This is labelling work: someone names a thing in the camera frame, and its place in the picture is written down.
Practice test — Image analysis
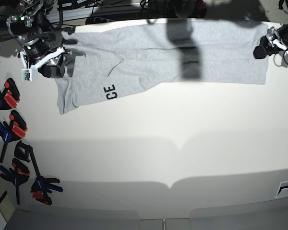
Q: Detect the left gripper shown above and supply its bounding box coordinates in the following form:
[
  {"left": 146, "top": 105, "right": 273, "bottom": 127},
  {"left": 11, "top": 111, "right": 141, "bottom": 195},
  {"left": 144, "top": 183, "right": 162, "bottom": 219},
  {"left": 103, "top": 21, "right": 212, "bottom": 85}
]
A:
[{"left": 253, "top": 24, "right": 288, "bottom": 59}]

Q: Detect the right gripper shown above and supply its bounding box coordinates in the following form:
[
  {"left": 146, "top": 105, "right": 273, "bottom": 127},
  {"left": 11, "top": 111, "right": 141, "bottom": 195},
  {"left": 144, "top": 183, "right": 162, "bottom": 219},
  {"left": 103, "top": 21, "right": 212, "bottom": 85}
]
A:
[{"left": 21, "top": 35, "right": 86, "bottom": 78}]

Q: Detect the grey T-shirt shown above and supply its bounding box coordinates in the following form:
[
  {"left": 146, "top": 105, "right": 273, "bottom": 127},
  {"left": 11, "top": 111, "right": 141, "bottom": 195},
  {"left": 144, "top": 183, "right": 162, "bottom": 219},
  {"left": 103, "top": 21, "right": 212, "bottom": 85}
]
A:
[{"left": 56, "top": 21, "right": 268, "bottom": 115}]

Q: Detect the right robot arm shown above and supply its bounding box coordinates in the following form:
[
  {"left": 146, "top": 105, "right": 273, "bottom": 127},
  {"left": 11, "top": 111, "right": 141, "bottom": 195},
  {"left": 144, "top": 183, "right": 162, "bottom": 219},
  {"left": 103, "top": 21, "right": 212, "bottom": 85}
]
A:
[{"left": 6, "top": 0, "right": 83, "bottom": 81}]

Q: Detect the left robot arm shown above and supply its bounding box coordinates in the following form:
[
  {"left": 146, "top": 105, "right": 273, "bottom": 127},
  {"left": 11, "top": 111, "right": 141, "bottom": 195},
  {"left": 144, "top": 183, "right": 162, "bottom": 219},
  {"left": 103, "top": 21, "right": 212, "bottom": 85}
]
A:
[{"left": 253, "top": 0, "right": 288, "bottom": 65}]

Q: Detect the black power strip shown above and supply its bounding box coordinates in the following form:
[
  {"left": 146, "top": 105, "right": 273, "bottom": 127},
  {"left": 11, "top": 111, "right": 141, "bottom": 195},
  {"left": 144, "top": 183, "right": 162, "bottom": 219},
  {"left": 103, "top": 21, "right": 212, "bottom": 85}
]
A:
[{"left": 85, "top": 16, "right": 112, "bottom": 25}]

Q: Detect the top blue orange bar clamp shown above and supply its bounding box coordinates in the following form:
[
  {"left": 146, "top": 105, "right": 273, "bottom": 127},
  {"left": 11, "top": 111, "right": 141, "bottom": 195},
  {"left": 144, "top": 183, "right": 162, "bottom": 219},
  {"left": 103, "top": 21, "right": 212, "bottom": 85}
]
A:
[{"left": 0, "top": 78, "right": 20, "bottom": 110}]

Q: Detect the blue orange bar clamp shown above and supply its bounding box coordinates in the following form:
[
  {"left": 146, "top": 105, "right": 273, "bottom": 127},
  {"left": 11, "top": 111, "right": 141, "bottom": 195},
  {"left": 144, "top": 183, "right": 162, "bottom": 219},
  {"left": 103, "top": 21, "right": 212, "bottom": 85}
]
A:
[
  {"left": 0, "top": 110, "right": 27, "bottom": 163},
  {"left": 0, "top": 78, "right": 20, "bottom": 110}
]

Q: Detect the black red clamp at back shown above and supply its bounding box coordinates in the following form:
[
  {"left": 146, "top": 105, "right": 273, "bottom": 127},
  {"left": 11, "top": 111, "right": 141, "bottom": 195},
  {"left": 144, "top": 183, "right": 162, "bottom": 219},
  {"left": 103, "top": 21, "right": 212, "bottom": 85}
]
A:
[{"left": 195, "top": 0, "right": 207, "bottom": 18}]

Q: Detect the lower left blue bar clamp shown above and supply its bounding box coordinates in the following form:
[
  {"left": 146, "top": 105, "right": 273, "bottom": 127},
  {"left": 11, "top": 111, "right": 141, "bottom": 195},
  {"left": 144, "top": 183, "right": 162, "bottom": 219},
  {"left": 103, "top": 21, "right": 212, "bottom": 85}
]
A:
[{"left": 0, "top": 158, "right": 30, "bottom": 205}]

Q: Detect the long black bar clamp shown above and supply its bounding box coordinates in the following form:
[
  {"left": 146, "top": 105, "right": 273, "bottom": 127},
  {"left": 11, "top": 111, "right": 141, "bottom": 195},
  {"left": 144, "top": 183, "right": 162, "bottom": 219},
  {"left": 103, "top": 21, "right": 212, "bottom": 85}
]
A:
[{"left": 14, "top": 141, "right": 63, "bottom": 206}]

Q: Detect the aluminium frame rail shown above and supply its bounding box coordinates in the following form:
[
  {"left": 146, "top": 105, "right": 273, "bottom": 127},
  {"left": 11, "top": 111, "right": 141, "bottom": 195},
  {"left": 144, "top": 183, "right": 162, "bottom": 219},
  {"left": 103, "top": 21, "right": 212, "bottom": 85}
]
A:
[{"left": 0, "top": 4, "right": 144, "bottom": 43}]

